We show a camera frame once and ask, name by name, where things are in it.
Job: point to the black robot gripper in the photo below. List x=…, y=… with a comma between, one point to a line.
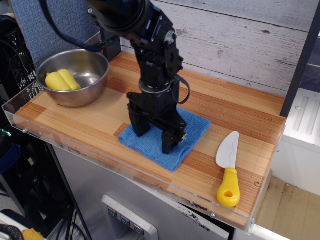
x=161, y=111

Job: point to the blue cloth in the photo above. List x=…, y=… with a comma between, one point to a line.
x=150, y=144

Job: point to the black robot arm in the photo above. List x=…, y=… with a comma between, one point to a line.
x=153, y=37

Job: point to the white yellow toy knife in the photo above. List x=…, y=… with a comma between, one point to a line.
x=228, y=194

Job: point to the stainless steel cabinet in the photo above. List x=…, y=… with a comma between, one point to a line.
x=88, y=181

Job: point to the grey control panel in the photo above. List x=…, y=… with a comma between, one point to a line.
x=140, y=229

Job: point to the stainless steel bowl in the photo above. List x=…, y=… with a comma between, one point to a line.
x=90, y=70

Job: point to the yellow toy pepper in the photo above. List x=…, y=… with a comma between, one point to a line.
x=62, y=80

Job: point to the clear acrylic table guard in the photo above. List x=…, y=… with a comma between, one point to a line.
x=91, y=132

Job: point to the white ribbed box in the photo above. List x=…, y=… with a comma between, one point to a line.
x=297, y=157

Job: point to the blue fabric panel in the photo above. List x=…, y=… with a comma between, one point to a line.
x=71, y=18

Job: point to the black plastic crate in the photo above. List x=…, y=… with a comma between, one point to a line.
x=17, y=70

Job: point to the yellow crumpled object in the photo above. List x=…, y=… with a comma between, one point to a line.
x=31, y=234

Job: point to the left black vertical post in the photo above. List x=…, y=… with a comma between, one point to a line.
x=113, y=44

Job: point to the black vertical post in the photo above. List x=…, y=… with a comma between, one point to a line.
x=302, y=63
x=113, y=44

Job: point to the right black vertical post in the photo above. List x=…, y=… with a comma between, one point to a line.
x=302, y=63

